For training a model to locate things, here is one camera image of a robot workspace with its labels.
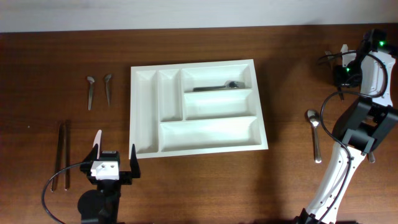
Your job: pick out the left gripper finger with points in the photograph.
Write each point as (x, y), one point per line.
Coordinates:
(134, 165)
(93, 154)

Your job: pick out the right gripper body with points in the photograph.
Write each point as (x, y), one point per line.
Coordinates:
(351, 75)

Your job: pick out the metal fork dark handle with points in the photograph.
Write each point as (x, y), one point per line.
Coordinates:
(331, 62)

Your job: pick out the small metal spoon left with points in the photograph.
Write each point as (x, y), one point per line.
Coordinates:
(91, 81)

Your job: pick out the small metal spoon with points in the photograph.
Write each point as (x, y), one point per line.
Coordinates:
(91, 81)
(107, 86)

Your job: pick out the large metal spoon right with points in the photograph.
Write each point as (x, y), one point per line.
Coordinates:
(371, 157)

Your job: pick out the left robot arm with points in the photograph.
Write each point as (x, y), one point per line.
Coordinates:
(101, 205)

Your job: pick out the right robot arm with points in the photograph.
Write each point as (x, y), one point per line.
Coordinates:
(365, 72)

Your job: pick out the dark chopstick right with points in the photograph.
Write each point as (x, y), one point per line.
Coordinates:
(67, 154)

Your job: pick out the large metal spoon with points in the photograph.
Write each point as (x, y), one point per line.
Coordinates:
(314, 119)
(371, 157)

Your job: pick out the pink plastic knife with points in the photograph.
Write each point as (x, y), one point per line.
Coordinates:
(97, 142)

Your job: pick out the dark chopstick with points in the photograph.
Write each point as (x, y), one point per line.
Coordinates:
(58, 155)
(67, 154)

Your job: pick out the white cutlery tray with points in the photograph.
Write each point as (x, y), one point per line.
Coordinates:
(168, 119)

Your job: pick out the dark chopstick left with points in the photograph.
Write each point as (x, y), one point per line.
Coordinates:
(58, 155)

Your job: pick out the small metal spoon right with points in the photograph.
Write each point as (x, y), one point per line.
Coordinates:
(107, 86)

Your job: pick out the large metal spoon left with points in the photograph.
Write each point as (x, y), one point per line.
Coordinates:
(314, 119)

